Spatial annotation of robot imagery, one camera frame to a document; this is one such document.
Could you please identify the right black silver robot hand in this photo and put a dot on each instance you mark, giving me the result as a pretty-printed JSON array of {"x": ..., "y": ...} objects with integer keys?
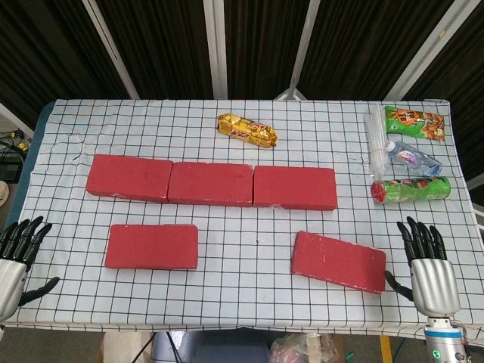
[{"x": 435, "y": 285}]

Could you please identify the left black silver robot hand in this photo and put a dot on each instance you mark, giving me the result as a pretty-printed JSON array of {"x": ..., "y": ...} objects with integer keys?
[{"x": 13, "y": 280}]

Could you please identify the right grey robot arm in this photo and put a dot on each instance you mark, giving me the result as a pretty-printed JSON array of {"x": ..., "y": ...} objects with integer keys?
[{"x": 444, "y": 340}]

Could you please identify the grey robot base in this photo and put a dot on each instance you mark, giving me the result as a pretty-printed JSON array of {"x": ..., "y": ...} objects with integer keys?
[{"x": 227, "y": 349}]

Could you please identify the green chips can red lid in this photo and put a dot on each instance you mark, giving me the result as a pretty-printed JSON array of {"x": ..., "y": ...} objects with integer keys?
[{"x": 412, "y": 190}]

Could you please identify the black equipment box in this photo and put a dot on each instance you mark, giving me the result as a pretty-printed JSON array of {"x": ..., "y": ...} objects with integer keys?
[{"x": 9, "y": 168}]

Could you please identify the white sack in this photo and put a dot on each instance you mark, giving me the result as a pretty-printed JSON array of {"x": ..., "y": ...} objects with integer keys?
[{"x": 121, "y": 349}]

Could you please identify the clear plastic water bottle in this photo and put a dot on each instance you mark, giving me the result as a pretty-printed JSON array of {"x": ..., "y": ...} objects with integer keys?
[{"x": 412, "y": 157}]

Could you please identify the clear plastic bag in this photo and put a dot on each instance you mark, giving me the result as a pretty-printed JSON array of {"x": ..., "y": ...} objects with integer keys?
[{"x": 302, "y": 348}]

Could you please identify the green snack bag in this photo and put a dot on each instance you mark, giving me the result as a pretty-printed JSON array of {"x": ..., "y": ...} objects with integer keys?
[{"x": 414, "y": 123}]

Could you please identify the white black grid tablecloth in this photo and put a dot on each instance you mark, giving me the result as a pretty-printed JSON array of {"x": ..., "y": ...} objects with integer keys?
[{"x": 242, "y": 302}]

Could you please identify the gold snack packet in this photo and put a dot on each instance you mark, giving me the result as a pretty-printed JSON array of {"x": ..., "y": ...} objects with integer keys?
[{"x": 246, "y": 128}]

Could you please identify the white metal frame post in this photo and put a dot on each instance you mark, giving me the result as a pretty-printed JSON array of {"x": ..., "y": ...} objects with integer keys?
[
  {"x": 304, "y": 45},
  {"x": 215, "y": 45},
  {"x": 110, "y": 45},
  {"x": 429, "y": 45}
]

